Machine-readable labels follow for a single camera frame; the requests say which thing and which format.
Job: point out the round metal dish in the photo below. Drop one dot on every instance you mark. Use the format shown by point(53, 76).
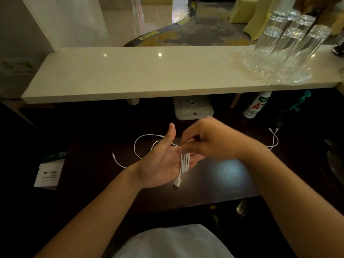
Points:
point(337, 163)

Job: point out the person's left hand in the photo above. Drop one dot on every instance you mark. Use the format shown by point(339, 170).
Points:
point(158, 169)

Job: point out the person's left forearm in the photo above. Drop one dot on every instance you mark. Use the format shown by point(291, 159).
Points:
point(94, 220)

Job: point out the pale wall sticker green print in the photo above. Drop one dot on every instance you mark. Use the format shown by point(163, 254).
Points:
point(17, 66)

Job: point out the white socket box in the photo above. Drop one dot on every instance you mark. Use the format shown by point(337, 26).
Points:
point(193, 108)

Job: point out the clear sign stand black base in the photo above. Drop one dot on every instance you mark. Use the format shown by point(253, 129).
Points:
point(339, 51)

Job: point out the white bottle red green label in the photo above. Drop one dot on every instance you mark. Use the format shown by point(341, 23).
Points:
point(255, 106)

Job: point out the person's right forearm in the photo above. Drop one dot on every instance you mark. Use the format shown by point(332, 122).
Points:
point(295, 206)

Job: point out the black post with yellow label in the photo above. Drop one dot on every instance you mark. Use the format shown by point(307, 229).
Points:
point(192, 6)

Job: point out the light wooden stick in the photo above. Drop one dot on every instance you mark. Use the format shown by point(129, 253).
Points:
point(235, 100)

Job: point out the clear glass tray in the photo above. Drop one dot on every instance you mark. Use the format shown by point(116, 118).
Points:
point(302, 77)

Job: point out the group of upturned clear glasses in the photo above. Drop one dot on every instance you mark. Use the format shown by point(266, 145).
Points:
point(287, 42)

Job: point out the yellow covered chair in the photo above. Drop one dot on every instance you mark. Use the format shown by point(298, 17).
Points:
point(260, 18)
point(242, 10)

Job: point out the teal plastic bottle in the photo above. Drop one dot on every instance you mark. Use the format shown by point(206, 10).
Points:
point(302, 99)

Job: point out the person's white shirt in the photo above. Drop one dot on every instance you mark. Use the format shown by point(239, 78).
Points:
point(172, 243)

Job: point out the cream stone counter ledge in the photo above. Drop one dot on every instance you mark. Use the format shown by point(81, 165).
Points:
point(134, 72)

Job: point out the person's right hand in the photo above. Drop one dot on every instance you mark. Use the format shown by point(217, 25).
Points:
point(215, 142)

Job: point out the white and green paper box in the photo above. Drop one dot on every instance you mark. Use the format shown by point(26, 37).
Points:
point(49, 173)

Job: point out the white round ledge support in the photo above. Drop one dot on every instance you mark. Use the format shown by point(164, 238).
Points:
point(133, 102)

